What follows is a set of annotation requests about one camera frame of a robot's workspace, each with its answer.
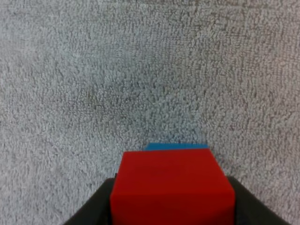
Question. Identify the blue cube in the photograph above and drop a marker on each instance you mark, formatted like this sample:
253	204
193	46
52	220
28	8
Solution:
175	146

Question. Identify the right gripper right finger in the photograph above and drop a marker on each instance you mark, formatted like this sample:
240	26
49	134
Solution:
250	206

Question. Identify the red cube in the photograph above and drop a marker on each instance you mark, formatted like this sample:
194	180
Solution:
172	187

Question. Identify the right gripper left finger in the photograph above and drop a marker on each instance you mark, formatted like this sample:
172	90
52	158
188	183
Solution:
96	206

